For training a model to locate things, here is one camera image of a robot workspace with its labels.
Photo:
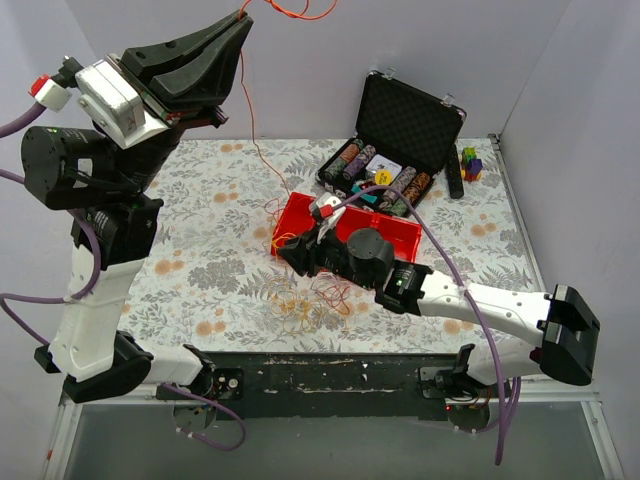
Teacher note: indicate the green poker chip row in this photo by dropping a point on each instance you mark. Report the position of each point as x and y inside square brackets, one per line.
[343, 159]

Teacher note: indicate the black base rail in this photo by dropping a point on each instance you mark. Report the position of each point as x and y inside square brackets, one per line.
[323, 385]

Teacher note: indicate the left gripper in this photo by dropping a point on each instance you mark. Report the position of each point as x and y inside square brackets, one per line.
[176, 111]

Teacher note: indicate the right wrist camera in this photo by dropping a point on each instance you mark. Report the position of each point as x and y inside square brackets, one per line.
[326, 210]

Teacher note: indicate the purple poker chip row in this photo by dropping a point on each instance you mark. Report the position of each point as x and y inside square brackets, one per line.
[359, 161]

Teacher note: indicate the colourful block toy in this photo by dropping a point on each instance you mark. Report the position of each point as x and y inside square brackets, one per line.
[471, 164]

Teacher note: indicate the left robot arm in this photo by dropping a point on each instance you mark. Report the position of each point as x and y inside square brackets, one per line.
[115, 224]

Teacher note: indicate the orange black chip row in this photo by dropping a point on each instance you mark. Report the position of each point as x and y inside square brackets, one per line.
[412, 192]

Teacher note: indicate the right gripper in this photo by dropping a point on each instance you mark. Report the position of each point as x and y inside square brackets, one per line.
[310, 256]

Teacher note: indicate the teal plastic piece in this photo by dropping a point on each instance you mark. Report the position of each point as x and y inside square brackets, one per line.
[370, 198]

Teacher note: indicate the black poker chip case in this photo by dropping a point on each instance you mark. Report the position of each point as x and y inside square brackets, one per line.
[405, 125]

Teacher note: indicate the red compartment tray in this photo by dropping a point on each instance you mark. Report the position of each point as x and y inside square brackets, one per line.
[296, 218]

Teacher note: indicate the white card deck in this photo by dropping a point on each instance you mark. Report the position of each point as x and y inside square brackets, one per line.
[379, 162]

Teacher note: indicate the yellow dealer button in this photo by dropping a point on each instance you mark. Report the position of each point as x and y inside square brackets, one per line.
[383, 177]

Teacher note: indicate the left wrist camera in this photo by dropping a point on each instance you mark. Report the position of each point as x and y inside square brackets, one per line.
[112, 102]

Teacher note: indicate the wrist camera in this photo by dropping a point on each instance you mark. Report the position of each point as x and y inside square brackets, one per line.
[326, 210]
[112, 102]

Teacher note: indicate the floral table mat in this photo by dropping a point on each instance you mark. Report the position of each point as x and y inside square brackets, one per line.
[212, 282]

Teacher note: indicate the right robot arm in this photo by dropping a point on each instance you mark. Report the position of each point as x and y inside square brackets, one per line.
[554, 334]

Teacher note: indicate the black remote control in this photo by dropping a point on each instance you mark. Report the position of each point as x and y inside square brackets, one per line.
[453, 175]

